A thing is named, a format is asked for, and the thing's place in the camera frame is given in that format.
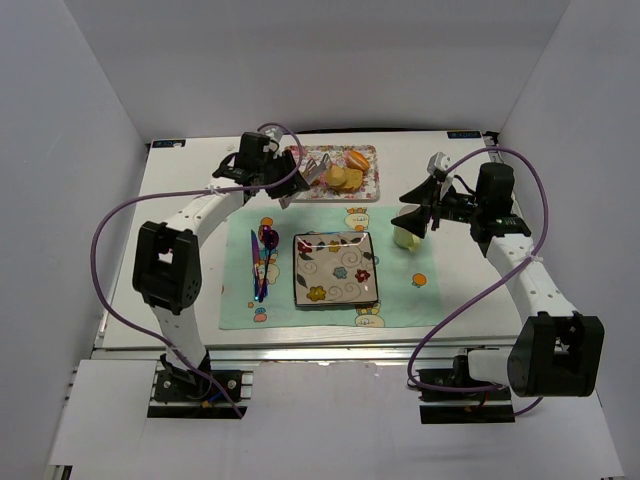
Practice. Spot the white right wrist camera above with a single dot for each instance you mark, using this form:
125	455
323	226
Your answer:
438	165

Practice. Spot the square floral plate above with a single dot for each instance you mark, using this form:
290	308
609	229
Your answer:
334	269

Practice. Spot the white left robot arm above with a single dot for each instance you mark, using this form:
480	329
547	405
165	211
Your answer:
167	267

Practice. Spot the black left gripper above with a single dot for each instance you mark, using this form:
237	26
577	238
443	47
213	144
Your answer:
275	170

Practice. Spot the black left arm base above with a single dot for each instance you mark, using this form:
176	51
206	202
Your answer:
182	394

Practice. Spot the sliced bread piece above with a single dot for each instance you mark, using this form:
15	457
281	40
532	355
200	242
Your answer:
353	179

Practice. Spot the orange striped bun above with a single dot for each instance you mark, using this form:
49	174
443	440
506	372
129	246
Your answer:
357	161

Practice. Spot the green placemat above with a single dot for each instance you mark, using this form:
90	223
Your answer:
409	293

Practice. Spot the round bread roll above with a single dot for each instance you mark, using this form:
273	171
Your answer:
335	176

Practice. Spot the iridescent purple spoon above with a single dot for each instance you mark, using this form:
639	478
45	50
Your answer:
270	241

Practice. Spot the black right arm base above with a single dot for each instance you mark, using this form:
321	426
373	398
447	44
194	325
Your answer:
465	401

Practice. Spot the iridescent knife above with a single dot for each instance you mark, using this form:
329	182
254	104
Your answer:
255	251

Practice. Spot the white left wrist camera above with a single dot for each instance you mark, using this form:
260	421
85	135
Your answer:
275	134

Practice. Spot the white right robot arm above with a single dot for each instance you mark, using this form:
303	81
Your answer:
557	352

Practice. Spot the yellow green mug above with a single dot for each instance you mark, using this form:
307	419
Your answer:
405	239

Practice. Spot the floral serving tray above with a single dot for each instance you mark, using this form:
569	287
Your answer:
320	192

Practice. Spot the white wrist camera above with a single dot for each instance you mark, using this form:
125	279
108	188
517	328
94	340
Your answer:
275	134
438	165

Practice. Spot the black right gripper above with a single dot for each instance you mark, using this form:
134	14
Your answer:
435	203

